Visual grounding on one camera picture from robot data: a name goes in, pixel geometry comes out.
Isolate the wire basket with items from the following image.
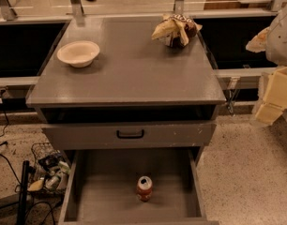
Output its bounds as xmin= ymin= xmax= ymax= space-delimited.
xmin=28 ymin=142 xmax=70 ymax=194

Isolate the grey top drawer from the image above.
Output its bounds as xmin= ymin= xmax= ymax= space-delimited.
xmin=43 ymin=121 xmax=216 ymax=150

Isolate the crumpled chip bag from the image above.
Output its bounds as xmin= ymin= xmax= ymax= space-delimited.
xmin=151 ymin=14 xmax=203 ymax=48

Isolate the metal rail frame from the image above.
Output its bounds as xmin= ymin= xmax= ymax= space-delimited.
xmin=0 ymin=2 xmax=278 ymax=124

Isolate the grey drawer cabinet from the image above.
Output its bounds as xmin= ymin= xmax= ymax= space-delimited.
xmin=27 ymin=16 xmax=225 ymax=225

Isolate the black stand post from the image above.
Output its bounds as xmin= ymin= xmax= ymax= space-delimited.
xmin=16 ymin=160 xmax=29 ymax=225

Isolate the black floor cable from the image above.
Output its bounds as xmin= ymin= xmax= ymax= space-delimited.
xmin=0 ymin=89 xmax=57 ymax=225

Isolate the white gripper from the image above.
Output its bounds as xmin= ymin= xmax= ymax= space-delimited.
xmin=246 ymin=5 xmax=287 ymax=125

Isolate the open grey middle drawer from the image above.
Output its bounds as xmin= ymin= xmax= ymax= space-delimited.
xmin=59 ymin=148 xmax=219 ymax=225

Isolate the black drawer handle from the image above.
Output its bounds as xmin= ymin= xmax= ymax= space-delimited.
xmin=116 ymin=129 xmax=144 ymax=139

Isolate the red coke can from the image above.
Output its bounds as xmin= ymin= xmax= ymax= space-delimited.
xmin=136 ymin=176 xmax=153 ymax=202

